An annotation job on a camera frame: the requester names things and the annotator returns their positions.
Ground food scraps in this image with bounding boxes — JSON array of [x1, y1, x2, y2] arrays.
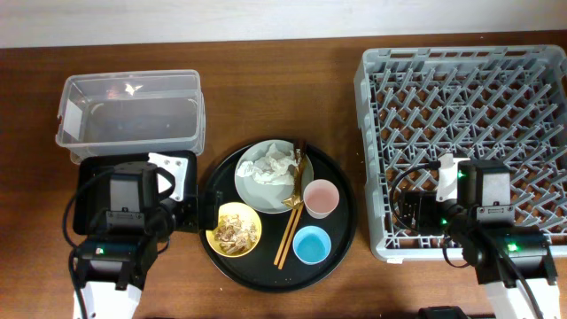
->
[[214, 214, 259, 255]]

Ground yellow bowl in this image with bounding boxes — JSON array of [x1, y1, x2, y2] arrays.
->
[[206, 202, 262, 258]]

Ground white tissue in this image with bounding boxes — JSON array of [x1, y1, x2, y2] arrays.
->
[[236, 143, 298, 185]]

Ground gold foil wrapper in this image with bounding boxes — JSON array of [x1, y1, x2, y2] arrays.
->
[[283, 139, 307, 209]]

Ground pink cup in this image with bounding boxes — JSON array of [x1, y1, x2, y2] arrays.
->
[[303, 179, 340, 219]]

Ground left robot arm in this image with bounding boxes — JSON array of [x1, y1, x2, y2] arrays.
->
[[69, 191, 223, 318]]

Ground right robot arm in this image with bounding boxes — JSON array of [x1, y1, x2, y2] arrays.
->
[[398, 191, 561, 318]]

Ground clear plastic waste bin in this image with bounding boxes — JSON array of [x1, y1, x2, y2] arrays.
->
[[55, 69, 206, 163]]

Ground grey dishwasher rack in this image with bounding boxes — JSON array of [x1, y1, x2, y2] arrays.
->
[[353, 45, 566, 263]]

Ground round black serving tray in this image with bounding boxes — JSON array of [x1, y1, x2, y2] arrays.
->
[[199, 144, 357, 292]]

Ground right wooden chopstick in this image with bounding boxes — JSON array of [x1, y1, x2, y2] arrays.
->
[[277, 202, 304, 270]]

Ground wooden chopstick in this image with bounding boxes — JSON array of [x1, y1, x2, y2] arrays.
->
[[277, 202, 304, 270], [274, 206, 299, 266]]

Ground left wooden chopstick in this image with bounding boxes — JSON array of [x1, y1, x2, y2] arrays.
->
[[274, 206, 299, 266]]

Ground black object bottom edge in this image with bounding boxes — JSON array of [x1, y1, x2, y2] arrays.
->
[[416, 306, 470, 319]]

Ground blue cup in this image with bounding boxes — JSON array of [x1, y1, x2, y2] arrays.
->
[[292, 226, 332, 265]]

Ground black rectangular tray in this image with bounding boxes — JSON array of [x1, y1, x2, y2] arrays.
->
[[73, 150, 198, 235]]

